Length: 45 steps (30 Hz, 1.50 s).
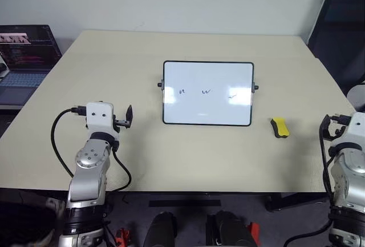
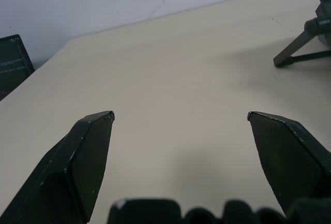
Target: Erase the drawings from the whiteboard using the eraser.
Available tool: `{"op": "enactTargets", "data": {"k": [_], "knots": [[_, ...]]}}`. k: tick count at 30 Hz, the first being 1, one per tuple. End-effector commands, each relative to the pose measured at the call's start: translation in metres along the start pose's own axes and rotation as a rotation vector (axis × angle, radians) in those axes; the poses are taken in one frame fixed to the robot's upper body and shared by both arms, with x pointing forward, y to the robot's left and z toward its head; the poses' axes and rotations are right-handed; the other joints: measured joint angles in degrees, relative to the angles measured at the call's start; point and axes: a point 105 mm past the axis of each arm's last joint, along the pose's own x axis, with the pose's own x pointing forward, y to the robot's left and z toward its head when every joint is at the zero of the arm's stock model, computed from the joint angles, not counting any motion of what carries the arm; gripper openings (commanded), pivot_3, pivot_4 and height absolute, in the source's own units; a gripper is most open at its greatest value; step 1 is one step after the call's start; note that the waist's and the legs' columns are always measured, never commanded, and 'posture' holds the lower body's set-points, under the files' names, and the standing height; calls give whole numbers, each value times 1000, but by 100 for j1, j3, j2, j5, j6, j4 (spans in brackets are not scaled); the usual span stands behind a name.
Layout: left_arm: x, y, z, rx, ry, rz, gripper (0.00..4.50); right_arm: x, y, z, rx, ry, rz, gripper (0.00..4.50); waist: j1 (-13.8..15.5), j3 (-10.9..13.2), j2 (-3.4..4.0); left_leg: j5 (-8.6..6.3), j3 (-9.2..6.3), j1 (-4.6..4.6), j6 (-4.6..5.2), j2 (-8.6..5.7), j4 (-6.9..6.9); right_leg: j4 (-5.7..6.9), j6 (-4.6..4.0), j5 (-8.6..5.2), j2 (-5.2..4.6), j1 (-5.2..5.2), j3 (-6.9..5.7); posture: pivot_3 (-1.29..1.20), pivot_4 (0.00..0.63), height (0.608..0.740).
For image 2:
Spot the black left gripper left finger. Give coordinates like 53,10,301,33
0,110,116,224

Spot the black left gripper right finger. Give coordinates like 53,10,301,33
247,110,331,218

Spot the dark monitor screen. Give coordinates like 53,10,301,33
0,34,35,102

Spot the black tripod stand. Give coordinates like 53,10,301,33
273,0,331,67

